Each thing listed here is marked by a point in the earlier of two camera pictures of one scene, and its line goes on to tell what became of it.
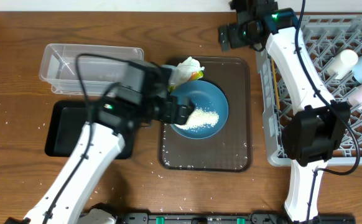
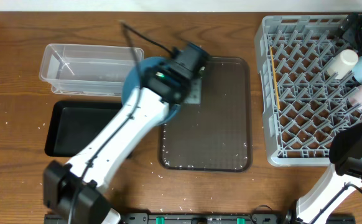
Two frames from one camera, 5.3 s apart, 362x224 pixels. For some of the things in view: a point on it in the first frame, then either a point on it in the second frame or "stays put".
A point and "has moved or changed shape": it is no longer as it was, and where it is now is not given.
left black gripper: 172,114 -> 195,74
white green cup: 343,64 stays put
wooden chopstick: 276,83 stays put
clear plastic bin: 57,67 stays put
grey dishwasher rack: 323,36 stays put
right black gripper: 236,42 -> 351,27
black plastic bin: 66,121 stays put
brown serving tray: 229,150 stays put
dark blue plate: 211,110 has moved or changed shape
